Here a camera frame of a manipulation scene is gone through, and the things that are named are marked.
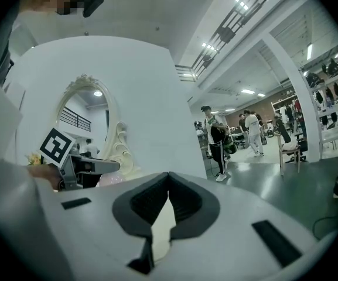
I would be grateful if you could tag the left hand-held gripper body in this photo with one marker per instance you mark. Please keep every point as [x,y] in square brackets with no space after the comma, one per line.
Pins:
[57,146]

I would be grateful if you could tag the black metal railing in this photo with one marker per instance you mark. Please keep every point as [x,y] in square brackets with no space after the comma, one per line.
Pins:
[225,34]

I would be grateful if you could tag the white display rack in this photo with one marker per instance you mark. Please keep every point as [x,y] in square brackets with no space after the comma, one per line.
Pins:
[329,139]

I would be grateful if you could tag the wooden chair with cushion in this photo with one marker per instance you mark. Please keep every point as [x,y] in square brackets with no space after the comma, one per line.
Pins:
[290,149]

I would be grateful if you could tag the black office chair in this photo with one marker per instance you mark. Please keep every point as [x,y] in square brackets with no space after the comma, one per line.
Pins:
[302,148]

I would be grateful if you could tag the person's left hand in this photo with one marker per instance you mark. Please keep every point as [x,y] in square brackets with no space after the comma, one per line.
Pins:
[44,173]

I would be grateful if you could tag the black head-worn camera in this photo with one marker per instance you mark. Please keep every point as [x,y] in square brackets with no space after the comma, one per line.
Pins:
[92,4]

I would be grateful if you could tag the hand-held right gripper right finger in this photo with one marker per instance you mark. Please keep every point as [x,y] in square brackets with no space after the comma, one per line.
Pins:
[230,230]

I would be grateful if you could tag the white ornate oval mirror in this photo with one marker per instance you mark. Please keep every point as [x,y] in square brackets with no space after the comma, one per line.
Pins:
[119,145]

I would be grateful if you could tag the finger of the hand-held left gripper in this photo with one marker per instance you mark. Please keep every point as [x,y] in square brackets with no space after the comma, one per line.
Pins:
[105,165]

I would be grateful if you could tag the pink round ornament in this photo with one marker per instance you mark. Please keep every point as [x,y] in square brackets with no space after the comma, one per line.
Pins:
[111,180]

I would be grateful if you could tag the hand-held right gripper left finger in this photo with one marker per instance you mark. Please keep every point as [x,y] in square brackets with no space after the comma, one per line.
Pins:
[98,230]

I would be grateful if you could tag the yellow flower bunch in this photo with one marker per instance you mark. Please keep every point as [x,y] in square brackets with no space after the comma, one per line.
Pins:
[35,159]

